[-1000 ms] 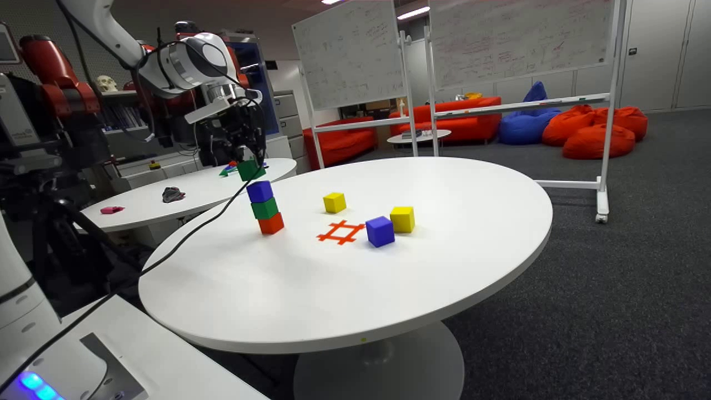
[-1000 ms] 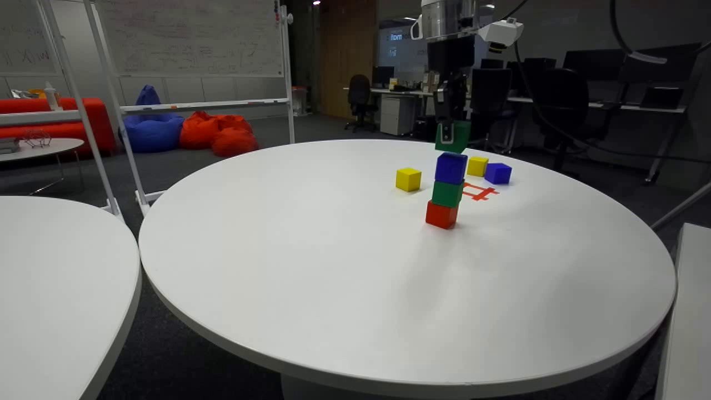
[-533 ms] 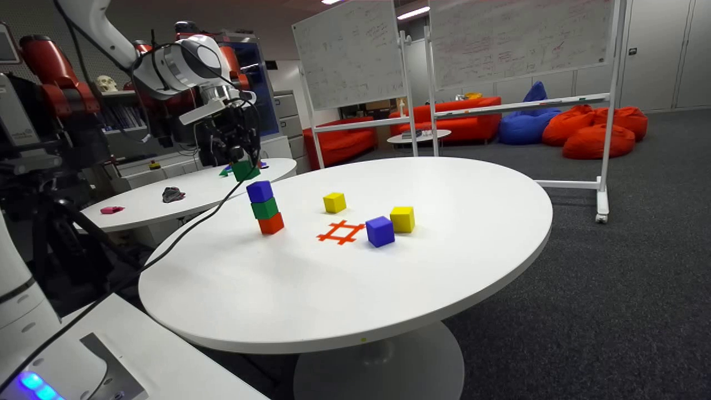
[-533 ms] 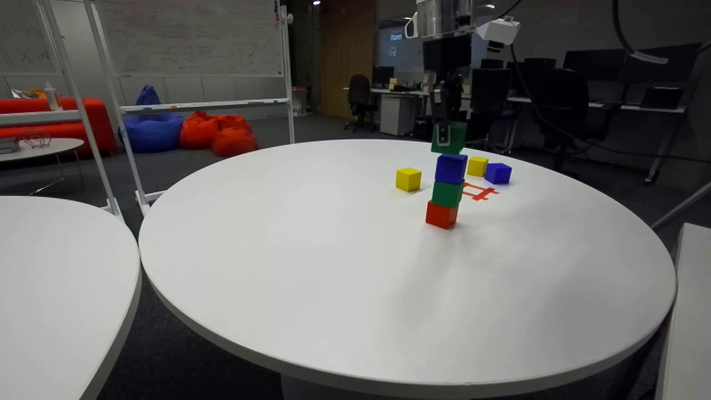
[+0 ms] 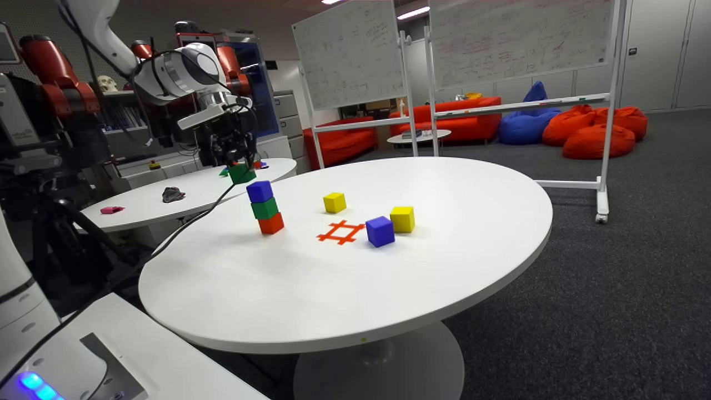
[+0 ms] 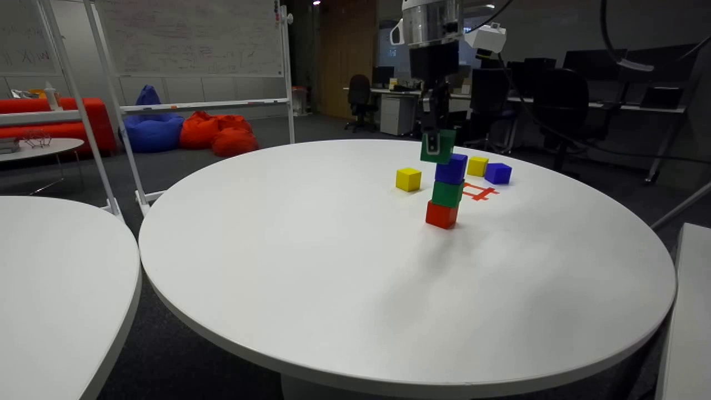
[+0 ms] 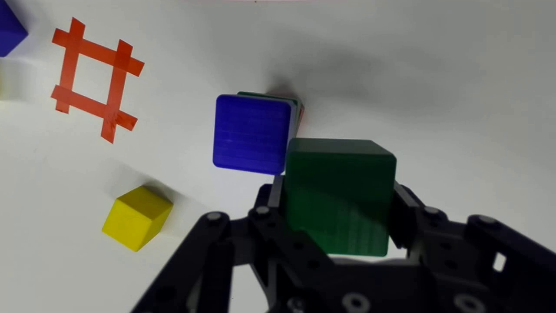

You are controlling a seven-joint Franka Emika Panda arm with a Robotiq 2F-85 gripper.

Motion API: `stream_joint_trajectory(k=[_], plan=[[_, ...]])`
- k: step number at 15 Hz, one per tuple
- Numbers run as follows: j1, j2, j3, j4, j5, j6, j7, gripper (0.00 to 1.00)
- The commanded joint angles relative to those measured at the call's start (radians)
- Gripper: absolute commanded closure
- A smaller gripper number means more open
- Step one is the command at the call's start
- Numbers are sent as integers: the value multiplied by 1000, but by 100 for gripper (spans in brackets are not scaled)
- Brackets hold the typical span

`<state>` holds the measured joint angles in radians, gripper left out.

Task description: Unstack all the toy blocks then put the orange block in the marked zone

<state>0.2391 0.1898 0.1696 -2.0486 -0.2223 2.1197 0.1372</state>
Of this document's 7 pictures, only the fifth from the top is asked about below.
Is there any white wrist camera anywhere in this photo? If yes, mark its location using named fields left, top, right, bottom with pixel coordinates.
left=176, top=102, right=229, bottom=133

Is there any orange toy block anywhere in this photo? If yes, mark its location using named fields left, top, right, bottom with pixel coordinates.
left=254, top=212, right=286, bottom=237

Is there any blue toy block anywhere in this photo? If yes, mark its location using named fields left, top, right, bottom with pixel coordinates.
left=243, top=179, right=274, bottom=207
left=363, top=213, right=398, bottom=250

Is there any gray lump object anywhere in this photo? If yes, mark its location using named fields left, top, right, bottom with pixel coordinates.
left=160, top=184, right=189, bottom=207

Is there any green toy block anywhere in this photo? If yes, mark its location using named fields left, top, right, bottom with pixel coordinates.
left=223, top=162, right=258, bottom=187
left=248, top=197, right=280, bottom=222

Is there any white round side table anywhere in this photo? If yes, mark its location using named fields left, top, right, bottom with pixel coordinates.
left=79, top=156, right=300, bottom=235

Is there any orange beanbag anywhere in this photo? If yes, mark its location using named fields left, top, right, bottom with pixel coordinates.
left=612, top=104, right=650, bottom=145
left=541, top=102, right=595, bottom=150
left=559, top=121, right=640, bottom=162

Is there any small whiteboard on stand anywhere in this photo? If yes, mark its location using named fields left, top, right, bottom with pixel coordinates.
left=288, top=0, right=421, bottom=172

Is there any white base unit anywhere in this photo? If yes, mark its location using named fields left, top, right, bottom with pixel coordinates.
left=0, top=209, right=270, bottom=400

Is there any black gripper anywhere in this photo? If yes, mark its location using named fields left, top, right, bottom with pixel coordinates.
left=198, top=117, right=258, bottom=170

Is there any large whiteboard on stand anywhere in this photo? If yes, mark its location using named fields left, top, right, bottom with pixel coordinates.
left=423, top=0, right=634, bottom=225

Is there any ceiling light strip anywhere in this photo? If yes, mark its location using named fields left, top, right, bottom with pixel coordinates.
left=396, top=5, right=433, bottom=23

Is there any small white round table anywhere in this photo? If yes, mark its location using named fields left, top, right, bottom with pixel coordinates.
left=384, top=126, right=452, bottom=146

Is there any white table pedestal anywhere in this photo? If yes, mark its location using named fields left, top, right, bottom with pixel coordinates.
left=291, top=317, right=469, bottom=400

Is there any blue beanbag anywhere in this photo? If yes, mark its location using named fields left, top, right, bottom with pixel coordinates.
left=494, top=81, right=562, bottom=146

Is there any yellow toy block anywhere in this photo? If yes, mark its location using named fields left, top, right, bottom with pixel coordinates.
left=389, top=203, right=418, bottom=235
left=319, top=189, right=349, bottom=216

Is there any orange tape grid mark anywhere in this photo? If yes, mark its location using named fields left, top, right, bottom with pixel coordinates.
left=316, top=219, right=366, bottom=247

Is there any red beanbag sofa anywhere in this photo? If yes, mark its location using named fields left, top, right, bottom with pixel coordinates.
left=301, top=121, right=379, bottom=170
left=409, top=93, right=505, bottom=146

